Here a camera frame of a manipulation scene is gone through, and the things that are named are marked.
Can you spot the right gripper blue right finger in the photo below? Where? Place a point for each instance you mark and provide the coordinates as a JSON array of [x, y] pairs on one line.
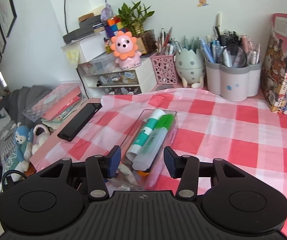
[[175, 164]]

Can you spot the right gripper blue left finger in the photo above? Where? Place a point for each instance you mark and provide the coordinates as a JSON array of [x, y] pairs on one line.
[[111, 162]]

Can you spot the clear plastic organizer tray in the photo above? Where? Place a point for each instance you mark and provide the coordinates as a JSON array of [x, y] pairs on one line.
[[126, 177]]

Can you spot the green cap highlighter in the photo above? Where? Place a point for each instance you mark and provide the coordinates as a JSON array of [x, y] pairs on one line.
[[144, 160]]

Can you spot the green white glue stick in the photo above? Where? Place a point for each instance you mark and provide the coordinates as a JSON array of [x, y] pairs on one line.
[[147, 128]]

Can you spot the orange cap highlighter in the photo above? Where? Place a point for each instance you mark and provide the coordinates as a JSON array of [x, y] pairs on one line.
[[143, 173]]

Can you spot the black smartphone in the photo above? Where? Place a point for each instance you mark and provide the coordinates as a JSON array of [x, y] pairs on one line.
[[75, 125]]

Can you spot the pink box stack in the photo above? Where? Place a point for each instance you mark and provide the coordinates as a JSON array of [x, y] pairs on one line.
[[49, 105]]

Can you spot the white mini drawer unit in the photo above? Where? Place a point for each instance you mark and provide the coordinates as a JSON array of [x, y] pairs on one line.
[[102, 76]]

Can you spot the blue monkey plush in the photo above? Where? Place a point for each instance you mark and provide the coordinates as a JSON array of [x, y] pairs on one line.
[[23, 139]]

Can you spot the pink checkered table cloth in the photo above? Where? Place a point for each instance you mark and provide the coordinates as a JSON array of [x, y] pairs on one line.
[[247, 133]]

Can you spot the green egg pen holder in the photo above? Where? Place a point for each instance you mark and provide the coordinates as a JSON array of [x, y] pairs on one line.
[[190, 66]]

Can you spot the pink perforated pen holder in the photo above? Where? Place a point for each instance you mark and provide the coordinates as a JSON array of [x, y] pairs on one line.
[[164, 69]]

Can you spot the grey white flower pen holder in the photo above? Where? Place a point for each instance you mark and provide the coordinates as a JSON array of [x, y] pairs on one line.
[[233, 84]]

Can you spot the pink lion toy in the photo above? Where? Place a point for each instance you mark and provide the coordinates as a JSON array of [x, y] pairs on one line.
[[125, 50]]

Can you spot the magnifying glass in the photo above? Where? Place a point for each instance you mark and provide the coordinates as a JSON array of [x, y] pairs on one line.
[[234, 56]]

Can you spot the rubik's cube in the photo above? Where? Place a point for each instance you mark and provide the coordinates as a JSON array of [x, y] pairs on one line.
[[113, 26]]

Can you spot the bamboo plant in pot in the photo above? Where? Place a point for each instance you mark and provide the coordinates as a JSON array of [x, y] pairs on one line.
[[133, 19]]

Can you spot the pink spine comic book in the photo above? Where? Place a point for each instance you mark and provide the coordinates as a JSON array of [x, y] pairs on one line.
[[273, 79]]

